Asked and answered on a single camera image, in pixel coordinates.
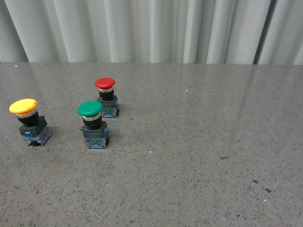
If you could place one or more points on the yellow mushroom push button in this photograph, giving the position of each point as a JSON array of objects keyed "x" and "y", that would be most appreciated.
[{"x": 34, "y": 129}]

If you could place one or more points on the red mushroom push button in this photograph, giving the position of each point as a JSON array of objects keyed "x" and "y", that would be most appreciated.
[{"x": 107, "y": 97}]

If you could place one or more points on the green mushroom push button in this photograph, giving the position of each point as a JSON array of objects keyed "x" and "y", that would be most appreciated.
[{"x": 95, "y": 130}]

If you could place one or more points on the white pleated curtain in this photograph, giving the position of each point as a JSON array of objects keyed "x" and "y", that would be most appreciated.
[{"x": 153, "y": 31}]

